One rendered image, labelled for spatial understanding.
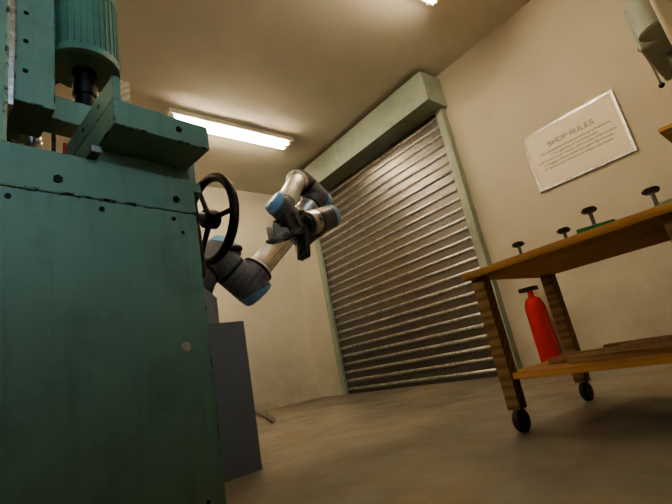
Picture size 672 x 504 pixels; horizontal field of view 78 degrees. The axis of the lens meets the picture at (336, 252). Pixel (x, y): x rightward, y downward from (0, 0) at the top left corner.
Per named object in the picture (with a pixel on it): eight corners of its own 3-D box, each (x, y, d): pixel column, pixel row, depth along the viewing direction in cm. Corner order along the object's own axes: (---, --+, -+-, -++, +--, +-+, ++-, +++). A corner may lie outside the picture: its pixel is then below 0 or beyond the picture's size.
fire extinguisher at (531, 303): (574, 366, 287) (546, 283, 303) (562, 371, 275) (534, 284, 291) (548, 369, 300) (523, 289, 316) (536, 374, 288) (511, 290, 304)
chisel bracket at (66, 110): (111, 138, 109) (110, 111, 112) (49, 122, 99) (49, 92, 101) (101, 151, 114) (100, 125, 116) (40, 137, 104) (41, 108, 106)
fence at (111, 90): (121, 99, 84) (119, 77, 86) (112, 96, 83) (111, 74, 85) (42, 210, 122) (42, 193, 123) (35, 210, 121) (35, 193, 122)
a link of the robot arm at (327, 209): (331, 232, 164) (348, 219, 158) (311, 239, 154) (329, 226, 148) (319, 211, 165) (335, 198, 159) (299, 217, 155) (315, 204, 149)
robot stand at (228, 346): (152, 489, 154) (143, 341, 169) (228, 465, 173) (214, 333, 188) (179, 498, 132) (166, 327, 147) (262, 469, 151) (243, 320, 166)
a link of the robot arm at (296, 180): (299, 160, 216) (278, 191, 154) (316, 177, 219) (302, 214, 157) (284, 175, 220) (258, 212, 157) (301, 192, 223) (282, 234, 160)
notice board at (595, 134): (638, 150, 262) (612, 89, 274) (637, 149, 261) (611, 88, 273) (540, 193, 308) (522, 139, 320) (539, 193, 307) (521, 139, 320)
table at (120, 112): (244, 158, 104) (241, 138, 105) (115, 122, 81) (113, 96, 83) (143, 239, 142) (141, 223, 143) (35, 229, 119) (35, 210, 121)
